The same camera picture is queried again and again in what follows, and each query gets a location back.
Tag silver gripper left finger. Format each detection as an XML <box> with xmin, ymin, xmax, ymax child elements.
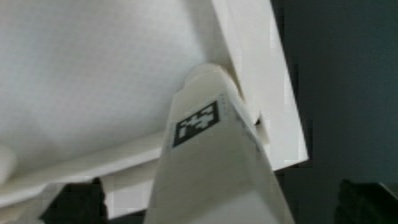
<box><xmin>16</xmin><ymin>177</ymin><xmax>112</xmax><ymax>224</ymax></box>

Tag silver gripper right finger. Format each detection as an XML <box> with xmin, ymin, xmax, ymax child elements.
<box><xmin>334</xmin><ymin>179</ymin><xmax>398</xmax><ymax>224</ymax></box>

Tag white desk tabletop tray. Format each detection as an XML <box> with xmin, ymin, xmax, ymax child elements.
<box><xmin>0</xmin><ymin>0</ymin><xmax>250</xmax><ymax>209</ymax></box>

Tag white right side block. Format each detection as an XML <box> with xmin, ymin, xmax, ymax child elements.
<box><xmin>211</xmin><ymin>0</ymin><xmax>309</xmax><ymax>170</ymax></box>

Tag white front rail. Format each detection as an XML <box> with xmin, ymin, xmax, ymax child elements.
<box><xmin>0</xmin><ymin>160</ymin><xmax>156</xmax><ymax>224</ymax></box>

